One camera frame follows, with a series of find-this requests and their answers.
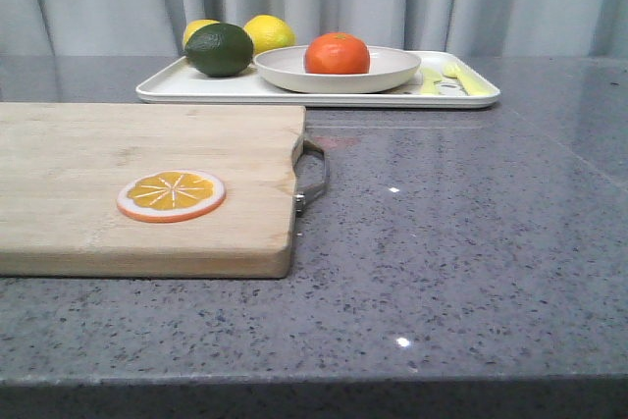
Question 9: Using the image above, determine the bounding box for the yellow lemon left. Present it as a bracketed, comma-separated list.
[182, 19, 219, 49]

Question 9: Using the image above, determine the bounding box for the orange mandarin fruit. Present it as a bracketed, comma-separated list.
[303, 32, 370, 75]

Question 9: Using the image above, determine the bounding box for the white rectangular bear tray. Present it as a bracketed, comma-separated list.
[135, 51, 501, 109]

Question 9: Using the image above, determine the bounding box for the yellow plastic fork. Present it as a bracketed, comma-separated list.
[443, 62, 491, 96]

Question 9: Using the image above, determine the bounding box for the beige round plate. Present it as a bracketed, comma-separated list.
[253, 46, 421, 94]

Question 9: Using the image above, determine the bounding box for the metal cutting board handle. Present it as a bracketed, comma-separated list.
[293, 137, 331, 217]

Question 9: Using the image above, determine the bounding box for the yellow lemon right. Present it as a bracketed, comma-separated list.
[243, 15, 296, 55]

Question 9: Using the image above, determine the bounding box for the orange slice piece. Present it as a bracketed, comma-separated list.
[116, 170, 227, 223]

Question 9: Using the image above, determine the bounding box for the yellow lemon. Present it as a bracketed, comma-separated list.
[243, 15, 296, 55]
[182, 19, 219, 49]

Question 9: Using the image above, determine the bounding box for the wooden cutting board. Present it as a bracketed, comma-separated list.
[1, 102, 306, 278]

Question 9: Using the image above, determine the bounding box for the green lime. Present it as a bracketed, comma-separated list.
[184, 23, 254, 78]

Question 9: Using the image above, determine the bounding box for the yellow plastic knife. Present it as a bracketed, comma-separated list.
[419, 67, 443, 96]

